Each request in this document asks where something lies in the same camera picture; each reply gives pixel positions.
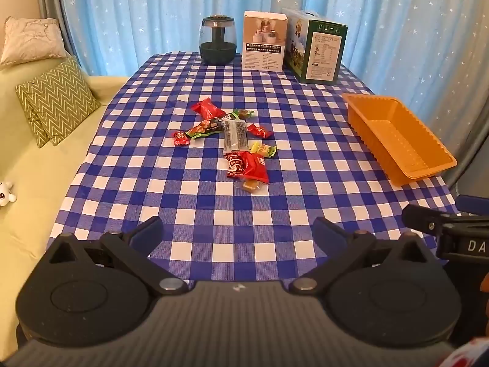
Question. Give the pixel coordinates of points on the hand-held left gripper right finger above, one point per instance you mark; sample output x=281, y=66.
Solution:
x=328, y=233

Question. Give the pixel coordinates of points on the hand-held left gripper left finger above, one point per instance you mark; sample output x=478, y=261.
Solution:
x=151, y=231

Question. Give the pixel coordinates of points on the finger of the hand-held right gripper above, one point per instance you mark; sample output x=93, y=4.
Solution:
x=420, y=218
x=473, y=203

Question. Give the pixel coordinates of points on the orange plastic tray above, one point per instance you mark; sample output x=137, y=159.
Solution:
x=397, y=141

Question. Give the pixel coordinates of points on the clear brown candy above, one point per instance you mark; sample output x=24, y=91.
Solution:
x=250, y=185

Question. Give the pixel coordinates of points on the bright red candy packet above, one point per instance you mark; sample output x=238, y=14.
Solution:
x=258, y=168

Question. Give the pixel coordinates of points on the small red candy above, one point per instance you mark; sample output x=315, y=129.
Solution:
x=180, y=138
x=259, y=131

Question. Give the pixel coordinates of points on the yellow green candy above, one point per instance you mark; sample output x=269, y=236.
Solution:
x=263, y=150

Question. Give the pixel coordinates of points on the dark red candy packet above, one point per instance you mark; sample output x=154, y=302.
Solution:
x=235, y=165

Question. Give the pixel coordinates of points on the chocolate bar green-edged wrapper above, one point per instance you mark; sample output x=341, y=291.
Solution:
x=204, y=128

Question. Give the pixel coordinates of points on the clear packet black sesame bar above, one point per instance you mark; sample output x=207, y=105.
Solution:
x=235, y=137

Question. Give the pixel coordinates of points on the large red candy packet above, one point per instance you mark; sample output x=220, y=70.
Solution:
x=208, y=109

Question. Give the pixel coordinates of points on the green brown candy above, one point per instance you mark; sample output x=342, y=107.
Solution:
x=244, y=114

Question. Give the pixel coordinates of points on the person's right hand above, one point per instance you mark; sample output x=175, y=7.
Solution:
x=485, y=283

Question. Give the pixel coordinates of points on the blue white checked tablecloth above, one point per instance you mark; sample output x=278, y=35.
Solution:
x=191, y=206

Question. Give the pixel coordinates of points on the person's patterned clothing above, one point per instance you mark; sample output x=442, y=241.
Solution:
x=468, y=355

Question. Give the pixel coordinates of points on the yellow-green sofa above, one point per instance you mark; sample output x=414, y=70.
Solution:
x=38, y=206

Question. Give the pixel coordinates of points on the white toy figure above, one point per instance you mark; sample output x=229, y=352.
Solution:
x=7, y=195

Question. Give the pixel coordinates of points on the green zigzag pillow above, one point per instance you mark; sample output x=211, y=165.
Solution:
x=30, y=114
x=63, y=99

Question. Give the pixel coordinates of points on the green cardboard box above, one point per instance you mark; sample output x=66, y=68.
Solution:
x=317, y=49

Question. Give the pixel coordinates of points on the white cardboard box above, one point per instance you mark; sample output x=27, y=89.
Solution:
x=264, y=42

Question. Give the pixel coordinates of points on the blue star curtain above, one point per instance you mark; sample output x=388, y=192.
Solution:
x=152, y=11

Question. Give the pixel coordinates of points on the beige pillow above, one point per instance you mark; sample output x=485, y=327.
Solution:
x=30, y=40

